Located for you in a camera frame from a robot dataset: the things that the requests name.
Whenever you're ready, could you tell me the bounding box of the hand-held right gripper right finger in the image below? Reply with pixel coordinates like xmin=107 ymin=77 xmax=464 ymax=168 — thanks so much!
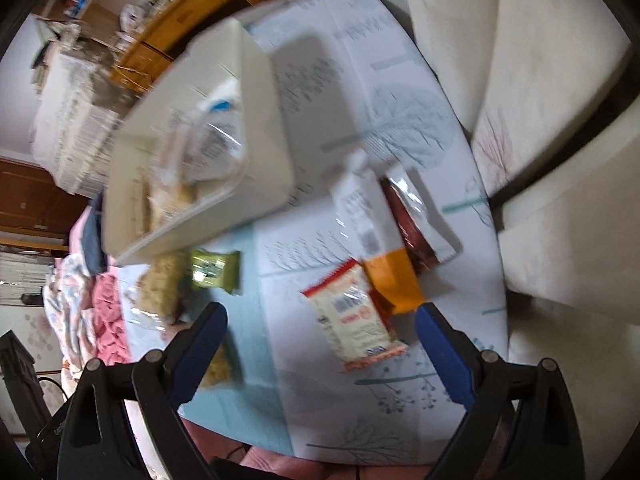
xmin=415 ymin=301 xmax=586 ymax=480

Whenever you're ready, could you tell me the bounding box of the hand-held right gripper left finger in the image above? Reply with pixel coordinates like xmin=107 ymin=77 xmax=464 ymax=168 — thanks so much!
xmin=56 ymin=301 xmax=229 ymax=480

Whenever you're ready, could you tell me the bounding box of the clear puffed snack bag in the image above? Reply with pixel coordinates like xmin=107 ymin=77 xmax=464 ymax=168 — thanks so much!
xmin=200 ymin=340 xmax=246 ymax=391

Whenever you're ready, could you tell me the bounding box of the clear nut cluster snack bag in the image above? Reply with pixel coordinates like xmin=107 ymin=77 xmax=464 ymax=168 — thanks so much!
xmin=132 ymin=252 xmax=193 ymax=326

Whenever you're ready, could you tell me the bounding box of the white red-edged snack packet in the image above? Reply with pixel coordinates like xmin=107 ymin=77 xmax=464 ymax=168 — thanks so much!
xmin=300 ymin=258 xmax=408 ymax=373

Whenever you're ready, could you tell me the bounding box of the large clear yellow cracker bag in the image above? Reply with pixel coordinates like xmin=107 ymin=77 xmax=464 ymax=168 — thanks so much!
xmin=142 ymin=175 xmax=201 ymax=233

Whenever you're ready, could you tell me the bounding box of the white orange-ended snack packet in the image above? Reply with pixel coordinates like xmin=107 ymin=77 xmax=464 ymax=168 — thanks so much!
xmin=332 ymin=150 xmax=426 ymax=316

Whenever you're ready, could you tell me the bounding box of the clear printed wafer pack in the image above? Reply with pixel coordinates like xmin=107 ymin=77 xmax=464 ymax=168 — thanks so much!
xmin=167 ymin=77 xmax=251 ymax=188

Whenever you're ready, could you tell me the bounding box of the white plastic storage bin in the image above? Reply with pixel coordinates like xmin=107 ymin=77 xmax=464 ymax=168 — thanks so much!
xmin=101 ymin=16 xmax=296 ymax=266

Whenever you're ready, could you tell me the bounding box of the green snack packet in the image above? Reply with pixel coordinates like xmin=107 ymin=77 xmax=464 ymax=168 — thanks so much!
xmin=190 ymin=249 xmax=242 ymax=293

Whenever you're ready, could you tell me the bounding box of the white floral blanket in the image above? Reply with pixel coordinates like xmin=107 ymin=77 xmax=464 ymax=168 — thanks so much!
xmin=42 ymin=255 xmax=101 ymax=376

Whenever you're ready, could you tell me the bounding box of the pink fleece garment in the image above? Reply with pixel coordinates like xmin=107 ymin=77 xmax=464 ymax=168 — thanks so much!
xmin=90 ymin=272 xmax=133 ymax=366

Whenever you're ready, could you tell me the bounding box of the white slatted panel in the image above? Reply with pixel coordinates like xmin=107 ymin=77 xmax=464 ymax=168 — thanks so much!
xmin=0 ymin=250 xmax=56 ymax=306

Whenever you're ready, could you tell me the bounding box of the dark red snack packet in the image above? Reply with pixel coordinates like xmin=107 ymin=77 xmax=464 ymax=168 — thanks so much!
xmin=380 ymin=165 xmax=463 ymax=276

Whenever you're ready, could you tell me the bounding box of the navy blue cloth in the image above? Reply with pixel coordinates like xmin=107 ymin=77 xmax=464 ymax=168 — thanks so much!
xmin=80 ymin=205 xmax=118 ymax=276

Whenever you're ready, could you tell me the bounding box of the pink blanket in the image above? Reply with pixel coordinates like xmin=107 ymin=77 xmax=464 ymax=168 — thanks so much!
xmin=67 ymin=215 xmax=151 ymax=466

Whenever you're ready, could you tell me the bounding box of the brown wooden door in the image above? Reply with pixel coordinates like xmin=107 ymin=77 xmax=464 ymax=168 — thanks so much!
xmin=0 ymin=157 xmax=96 ymax=241

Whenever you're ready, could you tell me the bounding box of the leaf printed tablecloth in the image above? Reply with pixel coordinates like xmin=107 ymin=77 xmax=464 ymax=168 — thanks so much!
xmin=120 ymin=0 xmax=508 ymax=466

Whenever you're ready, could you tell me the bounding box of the white floral curtain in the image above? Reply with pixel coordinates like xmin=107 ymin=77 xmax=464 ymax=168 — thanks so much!
xmin=345 ymin=0 xmax=640 ymax=411

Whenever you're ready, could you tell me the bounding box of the lace covered cabinet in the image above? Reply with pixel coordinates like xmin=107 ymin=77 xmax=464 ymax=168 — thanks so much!
xmin=30 ymin=45 xmax=146 ymax=198

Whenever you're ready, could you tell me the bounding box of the wooden desk with drawers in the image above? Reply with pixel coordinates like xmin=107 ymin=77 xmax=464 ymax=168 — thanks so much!
xmin=107 ymin=0 xmax=321 ymax=96

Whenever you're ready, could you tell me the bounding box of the wooden desk hutch shelf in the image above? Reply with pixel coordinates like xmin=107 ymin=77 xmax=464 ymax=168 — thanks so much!
xmin=35 ymin=0 xmax=236 ymax=41

